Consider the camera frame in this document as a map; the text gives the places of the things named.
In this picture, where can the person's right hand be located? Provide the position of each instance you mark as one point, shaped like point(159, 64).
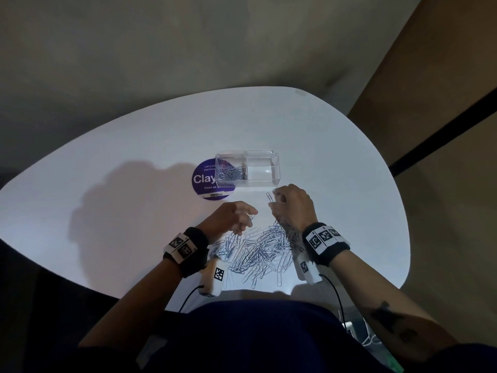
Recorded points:
point(297, 207)

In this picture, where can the person's left hand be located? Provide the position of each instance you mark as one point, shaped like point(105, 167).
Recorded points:
point(227, 219)

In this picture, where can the person's left fingers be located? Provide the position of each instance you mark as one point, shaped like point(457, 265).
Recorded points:
point(244, 213)

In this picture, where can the person's right fingers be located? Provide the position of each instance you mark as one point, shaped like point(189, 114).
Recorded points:
point(278, 205)

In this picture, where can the single silver paper clip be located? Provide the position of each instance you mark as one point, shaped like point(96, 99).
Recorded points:
point(269, 198)

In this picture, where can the person's left forearm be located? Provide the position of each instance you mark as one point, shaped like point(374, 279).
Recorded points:
point(139, 302)

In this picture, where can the person's right forearm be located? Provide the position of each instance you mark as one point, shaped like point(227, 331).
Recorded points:
point(380, 302)

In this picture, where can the heap of boxed paper clips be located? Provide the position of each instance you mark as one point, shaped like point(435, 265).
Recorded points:
point(232, 172)

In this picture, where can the pile of silver paper clips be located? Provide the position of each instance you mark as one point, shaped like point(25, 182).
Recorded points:
point(258, 254)

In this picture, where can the clear plastic two-compartment box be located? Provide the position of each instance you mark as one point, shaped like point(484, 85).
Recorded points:
point(248, 168)

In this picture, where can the round purple sticker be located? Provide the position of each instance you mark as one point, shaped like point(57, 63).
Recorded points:
point(204, 180)

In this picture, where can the black right wristband with markers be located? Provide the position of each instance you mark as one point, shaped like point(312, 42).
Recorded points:
point(326, 242)

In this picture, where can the black wristband with markers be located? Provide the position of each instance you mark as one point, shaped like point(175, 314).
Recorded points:
point(190, 248)
point(326, 242)

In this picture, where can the black left wristband with markers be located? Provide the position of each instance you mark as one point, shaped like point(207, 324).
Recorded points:
point(190, 248)

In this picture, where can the dark blue shirt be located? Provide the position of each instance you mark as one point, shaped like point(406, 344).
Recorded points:
point(256, 337)

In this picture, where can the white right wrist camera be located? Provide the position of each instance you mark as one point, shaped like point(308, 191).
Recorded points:
point(306, 268)

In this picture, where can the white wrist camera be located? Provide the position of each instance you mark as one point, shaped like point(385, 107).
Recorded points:
point(214, 277)
point(306, 268)

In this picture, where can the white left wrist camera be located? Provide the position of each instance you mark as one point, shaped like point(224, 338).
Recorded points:
point(214, 277)

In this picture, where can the black wall strip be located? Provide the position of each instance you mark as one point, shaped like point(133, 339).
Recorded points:
point(446, 130)

